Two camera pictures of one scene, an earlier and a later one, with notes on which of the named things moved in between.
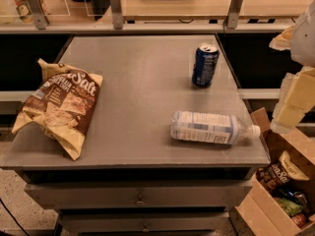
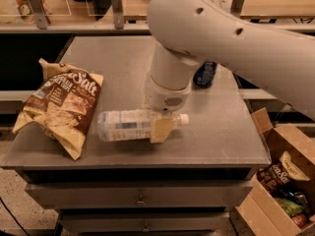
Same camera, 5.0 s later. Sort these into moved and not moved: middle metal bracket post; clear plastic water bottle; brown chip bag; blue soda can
Moved: clear plastic water bottle
Not moved: brown chip bag; middle metal bracket post; blue soda can
